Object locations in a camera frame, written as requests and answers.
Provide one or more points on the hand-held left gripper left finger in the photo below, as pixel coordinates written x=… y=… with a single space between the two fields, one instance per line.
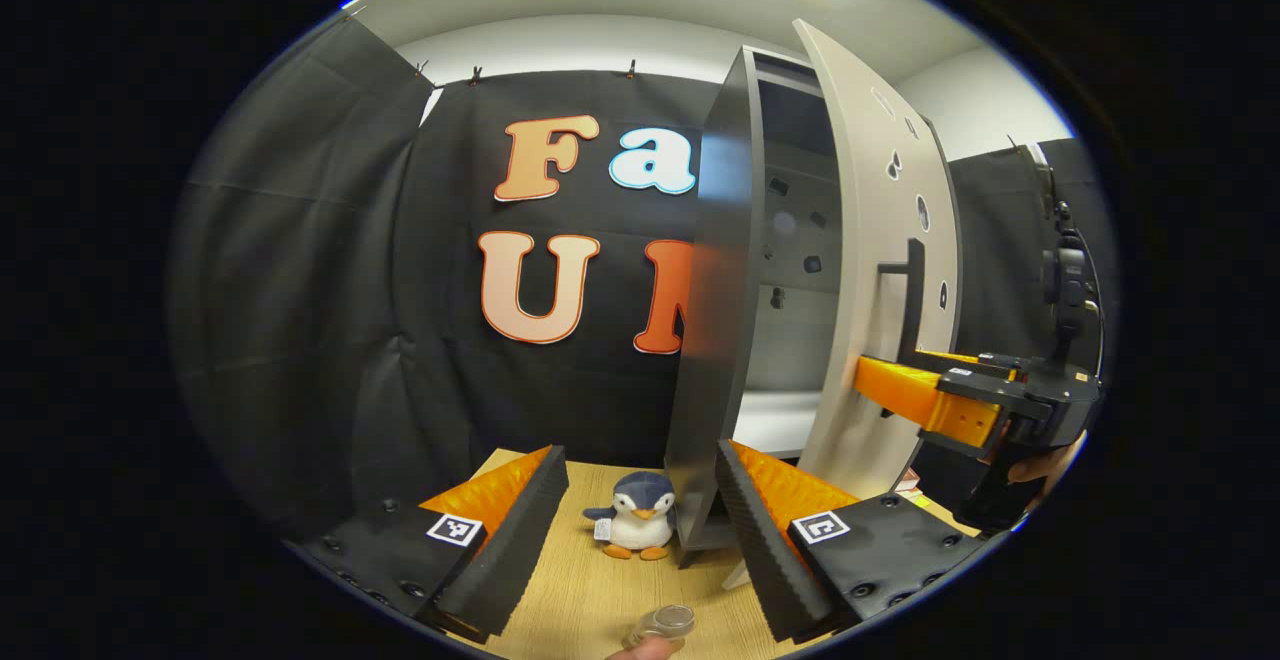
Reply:
x=515 y=540

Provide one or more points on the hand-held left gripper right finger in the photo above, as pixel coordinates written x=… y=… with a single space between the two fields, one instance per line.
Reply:
x=760 y=550

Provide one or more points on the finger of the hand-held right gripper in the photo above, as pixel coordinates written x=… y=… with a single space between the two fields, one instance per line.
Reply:
x=990 y=395
x=1000 y=361

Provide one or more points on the dark grey cabinet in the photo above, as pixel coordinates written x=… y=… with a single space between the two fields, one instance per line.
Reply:
x=715 y=340

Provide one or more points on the brown cover book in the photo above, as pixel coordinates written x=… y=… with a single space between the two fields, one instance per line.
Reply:
x=908 y=483

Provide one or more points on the penguin plush toy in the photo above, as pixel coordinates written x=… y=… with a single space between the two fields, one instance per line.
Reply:
x=635 y=525

